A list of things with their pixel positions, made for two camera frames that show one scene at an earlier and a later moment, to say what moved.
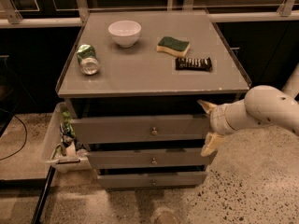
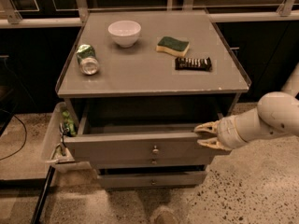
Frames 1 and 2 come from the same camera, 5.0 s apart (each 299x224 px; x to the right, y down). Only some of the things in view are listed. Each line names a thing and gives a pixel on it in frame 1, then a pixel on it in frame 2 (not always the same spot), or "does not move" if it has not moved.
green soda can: (88, 60) does not move
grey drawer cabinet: (140, 87) does not move
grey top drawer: (142, 128) → (145, 142)
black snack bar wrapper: (198, 63) does not move
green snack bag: (66, 125) does not move
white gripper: (219, 119) → (228, 132)
